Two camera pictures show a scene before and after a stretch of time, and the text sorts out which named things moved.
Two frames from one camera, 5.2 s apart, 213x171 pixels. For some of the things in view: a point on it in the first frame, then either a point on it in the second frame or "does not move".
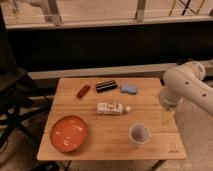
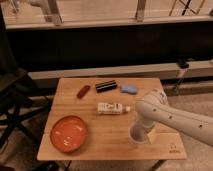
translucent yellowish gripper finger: [165, 117] to [152, 137]
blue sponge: [128, 89] does not move
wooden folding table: [105, 119] does not move
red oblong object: [83, 91] does not move
